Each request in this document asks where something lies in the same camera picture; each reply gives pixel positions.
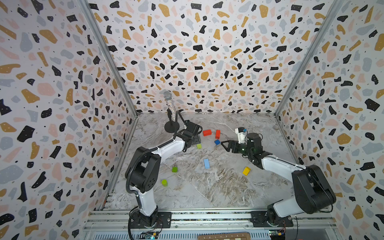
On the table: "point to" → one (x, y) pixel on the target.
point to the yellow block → (246, 171)
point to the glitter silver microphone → (167, 95)
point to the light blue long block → (207, 163)
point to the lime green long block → (199, 146)
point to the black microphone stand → (169, 126)
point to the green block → (174, 169)
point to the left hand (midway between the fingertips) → (194, 135)
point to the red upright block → (217, 134)
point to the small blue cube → (217, 142)
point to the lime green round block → (164, 182)
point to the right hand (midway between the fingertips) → (225, 141)
